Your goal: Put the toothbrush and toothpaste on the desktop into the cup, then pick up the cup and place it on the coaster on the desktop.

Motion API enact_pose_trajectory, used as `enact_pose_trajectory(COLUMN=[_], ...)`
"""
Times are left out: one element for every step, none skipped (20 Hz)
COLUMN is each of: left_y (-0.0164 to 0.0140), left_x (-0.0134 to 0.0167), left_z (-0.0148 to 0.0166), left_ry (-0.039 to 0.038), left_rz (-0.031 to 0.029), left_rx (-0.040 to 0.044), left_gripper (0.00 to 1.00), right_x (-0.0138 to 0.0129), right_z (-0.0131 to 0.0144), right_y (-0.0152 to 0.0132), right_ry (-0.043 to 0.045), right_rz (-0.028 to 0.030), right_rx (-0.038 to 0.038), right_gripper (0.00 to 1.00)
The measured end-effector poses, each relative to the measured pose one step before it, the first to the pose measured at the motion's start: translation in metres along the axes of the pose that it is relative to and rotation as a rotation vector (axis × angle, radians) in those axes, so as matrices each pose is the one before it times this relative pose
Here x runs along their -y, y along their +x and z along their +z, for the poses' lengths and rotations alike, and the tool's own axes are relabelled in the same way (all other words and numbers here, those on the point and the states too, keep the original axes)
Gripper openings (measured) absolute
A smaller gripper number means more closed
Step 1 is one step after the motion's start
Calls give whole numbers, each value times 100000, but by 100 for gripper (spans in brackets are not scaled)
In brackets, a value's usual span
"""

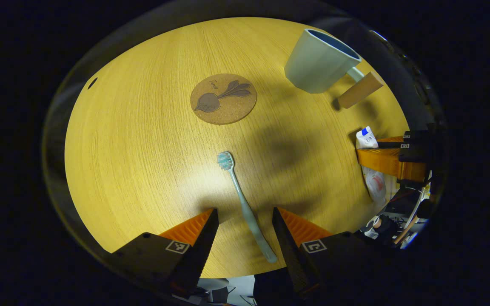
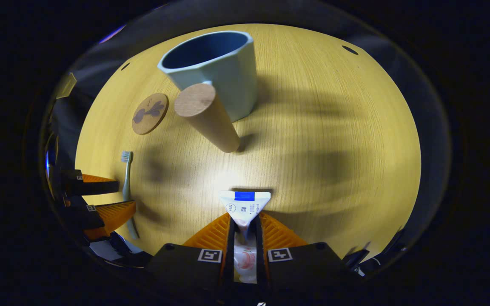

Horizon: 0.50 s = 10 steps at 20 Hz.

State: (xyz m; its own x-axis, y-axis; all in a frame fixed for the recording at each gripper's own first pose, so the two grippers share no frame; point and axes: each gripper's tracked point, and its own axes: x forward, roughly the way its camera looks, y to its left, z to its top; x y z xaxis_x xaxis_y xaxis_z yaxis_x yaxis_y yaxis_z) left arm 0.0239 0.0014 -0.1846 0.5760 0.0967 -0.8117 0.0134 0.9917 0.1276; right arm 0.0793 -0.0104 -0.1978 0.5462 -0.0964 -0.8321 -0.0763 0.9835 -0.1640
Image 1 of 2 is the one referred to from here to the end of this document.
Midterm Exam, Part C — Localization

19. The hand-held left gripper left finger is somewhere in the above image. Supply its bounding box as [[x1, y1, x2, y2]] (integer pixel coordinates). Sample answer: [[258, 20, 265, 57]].
[[111, 207, 220, 295]]

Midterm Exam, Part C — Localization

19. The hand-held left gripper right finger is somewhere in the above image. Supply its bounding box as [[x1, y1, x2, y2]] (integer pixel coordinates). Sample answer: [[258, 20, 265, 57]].
[[272, 207, 382, 298]]

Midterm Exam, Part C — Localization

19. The white toothpaste tube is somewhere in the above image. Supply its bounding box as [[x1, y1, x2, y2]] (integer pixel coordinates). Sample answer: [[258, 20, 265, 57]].
[[356, 126, 387, 209]]

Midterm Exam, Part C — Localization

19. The light blue toothbrush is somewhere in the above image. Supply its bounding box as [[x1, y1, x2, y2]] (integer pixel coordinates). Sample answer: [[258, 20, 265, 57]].
[[217, 151, 278, 263]]

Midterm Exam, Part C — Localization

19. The light blue cup wooden handle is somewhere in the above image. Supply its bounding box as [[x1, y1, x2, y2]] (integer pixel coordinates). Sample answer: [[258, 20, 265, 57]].
[[284, 28, 385, 109]]

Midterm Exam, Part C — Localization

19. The round cork coaster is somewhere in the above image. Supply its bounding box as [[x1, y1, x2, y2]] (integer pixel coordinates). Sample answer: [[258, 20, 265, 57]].
[[190, 73, 257, 125]]

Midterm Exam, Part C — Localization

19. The wooden desktop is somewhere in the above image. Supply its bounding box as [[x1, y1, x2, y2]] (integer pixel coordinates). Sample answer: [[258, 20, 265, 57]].
[[64, 17, 411, 279]]

